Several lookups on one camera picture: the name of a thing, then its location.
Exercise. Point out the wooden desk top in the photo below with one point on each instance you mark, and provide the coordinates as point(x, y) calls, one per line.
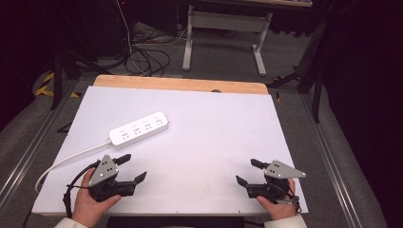
point(269, 3)

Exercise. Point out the white board sheet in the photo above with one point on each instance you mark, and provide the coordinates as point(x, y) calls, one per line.
point(206, 133)

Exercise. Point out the aluminium floor rail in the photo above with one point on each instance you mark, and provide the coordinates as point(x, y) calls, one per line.
point(332, 177)
point(28, 158)

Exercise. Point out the yellow black floor tape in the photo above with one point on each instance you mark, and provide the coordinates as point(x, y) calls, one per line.
point(47, 79)

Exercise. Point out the white power strip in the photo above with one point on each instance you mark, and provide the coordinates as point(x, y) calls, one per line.
point(139, 129)

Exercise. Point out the person's right hand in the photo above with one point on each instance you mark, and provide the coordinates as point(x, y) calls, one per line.
point(278, 209)

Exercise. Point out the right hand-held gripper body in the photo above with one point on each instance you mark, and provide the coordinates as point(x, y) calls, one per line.
point(278, 172)

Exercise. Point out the person's left hand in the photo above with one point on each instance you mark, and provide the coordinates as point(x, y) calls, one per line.
point(87, 207)

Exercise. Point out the white metal desk frame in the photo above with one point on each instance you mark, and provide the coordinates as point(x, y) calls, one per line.
point(221, 21)

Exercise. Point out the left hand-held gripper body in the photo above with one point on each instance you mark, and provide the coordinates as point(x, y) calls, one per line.
point(103, 172)

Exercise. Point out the wooden table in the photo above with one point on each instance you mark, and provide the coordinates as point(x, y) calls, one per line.
point(177, 84)

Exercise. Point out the black cabinet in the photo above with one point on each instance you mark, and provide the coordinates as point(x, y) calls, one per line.
point(104, 28)

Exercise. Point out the black metal stand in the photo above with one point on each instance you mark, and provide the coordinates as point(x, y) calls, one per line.
point(57, 82)
point(316, 95)

